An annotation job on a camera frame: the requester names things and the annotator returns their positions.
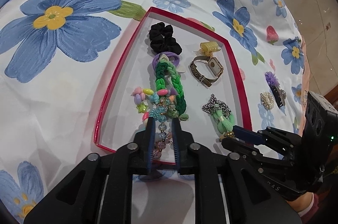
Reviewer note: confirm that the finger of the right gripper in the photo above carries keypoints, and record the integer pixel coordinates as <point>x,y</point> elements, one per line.
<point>247,152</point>
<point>248,136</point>

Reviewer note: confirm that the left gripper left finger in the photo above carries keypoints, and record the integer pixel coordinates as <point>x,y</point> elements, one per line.
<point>149,142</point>

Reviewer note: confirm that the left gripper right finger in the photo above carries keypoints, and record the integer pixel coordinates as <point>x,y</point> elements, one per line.
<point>180,148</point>

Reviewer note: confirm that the brown strap wristwatch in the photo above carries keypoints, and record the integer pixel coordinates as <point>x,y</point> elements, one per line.
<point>206,69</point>

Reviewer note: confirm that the yellow hair claw clip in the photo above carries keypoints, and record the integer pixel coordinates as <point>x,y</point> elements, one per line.
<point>209,48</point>

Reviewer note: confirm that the black velvet scrunchie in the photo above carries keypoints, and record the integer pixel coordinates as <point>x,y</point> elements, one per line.
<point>162,40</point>

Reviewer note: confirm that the right hand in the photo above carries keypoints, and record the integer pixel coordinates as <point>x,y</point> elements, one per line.
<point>302,203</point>

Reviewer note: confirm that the purple flower hair clip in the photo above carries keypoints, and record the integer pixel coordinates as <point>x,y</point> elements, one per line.
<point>278,93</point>

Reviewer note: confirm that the red-rimmed white tray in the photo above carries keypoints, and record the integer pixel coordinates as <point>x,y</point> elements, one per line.
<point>120,118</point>

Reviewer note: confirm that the pink blanket edge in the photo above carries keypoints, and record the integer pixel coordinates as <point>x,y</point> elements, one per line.
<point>306,72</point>

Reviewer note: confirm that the floral white bed sheet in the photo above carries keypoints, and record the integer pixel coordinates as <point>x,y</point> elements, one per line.
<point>56,56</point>

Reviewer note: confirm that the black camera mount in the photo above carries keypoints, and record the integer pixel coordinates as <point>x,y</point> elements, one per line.
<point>320,131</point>

